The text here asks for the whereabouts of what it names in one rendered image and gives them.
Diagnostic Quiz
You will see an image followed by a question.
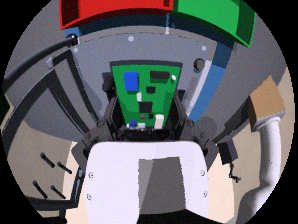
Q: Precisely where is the red open-top bin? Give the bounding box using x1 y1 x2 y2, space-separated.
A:
59 0 173 30

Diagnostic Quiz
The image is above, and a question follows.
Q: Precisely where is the green bin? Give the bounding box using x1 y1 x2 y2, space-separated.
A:
169 0 256 49

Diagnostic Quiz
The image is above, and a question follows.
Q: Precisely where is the green circuit board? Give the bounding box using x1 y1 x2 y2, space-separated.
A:
112 65 180 129

